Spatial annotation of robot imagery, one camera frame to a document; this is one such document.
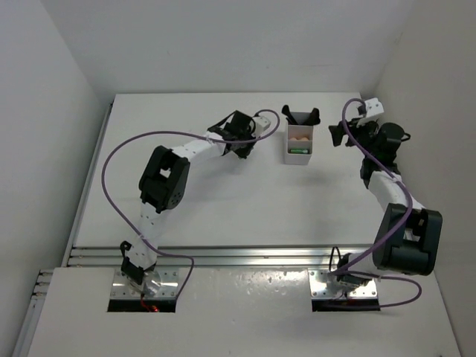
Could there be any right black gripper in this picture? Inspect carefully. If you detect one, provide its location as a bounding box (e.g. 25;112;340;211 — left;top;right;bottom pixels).
329;115;376;159

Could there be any black fan makeup brush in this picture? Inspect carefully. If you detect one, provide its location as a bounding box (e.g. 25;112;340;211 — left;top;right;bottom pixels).
291;112;313;126

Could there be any dark green lip balm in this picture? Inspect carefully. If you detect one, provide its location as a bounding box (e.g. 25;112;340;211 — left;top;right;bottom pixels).
289;148;309;155

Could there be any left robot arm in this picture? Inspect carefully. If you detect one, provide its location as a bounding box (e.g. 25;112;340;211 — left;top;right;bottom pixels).
121;111;271;286

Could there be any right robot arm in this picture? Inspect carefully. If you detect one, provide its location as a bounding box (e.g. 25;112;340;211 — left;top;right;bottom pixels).
329;119;443;286

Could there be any translucent white organizer box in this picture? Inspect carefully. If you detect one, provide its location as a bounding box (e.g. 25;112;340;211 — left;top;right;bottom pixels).
284;121;314;165

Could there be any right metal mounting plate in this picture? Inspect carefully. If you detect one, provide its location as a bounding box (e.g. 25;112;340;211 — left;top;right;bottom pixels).
308;268;378;301

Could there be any metal mounting plate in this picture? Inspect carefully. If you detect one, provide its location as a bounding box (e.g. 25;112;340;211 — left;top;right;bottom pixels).
308;268;378;301
110;268;179;300

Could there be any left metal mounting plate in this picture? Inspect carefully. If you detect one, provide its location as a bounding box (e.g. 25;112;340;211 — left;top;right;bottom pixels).
110;268;179;300

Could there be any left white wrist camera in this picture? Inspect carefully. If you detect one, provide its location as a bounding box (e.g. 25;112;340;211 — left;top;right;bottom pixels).
253;116;271;137

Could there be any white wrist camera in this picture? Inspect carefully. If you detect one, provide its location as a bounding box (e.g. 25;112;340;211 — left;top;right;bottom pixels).
358;97;385;120
253;116;271;137

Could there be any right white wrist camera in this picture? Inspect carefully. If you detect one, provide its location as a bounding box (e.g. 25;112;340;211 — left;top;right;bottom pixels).
358;97;385;120

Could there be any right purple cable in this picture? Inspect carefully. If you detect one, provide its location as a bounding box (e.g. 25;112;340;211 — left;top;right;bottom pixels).
327;97;423;309

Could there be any purple cable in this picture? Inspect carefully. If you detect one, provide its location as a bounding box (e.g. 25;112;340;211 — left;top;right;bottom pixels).
100;109;280;306
327;97;423;309

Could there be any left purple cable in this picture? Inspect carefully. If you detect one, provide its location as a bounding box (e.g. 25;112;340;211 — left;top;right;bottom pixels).
100;109;280;306

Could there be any aluminium rail frame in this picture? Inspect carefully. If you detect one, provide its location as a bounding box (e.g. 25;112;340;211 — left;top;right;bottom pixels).
13;98;423;357

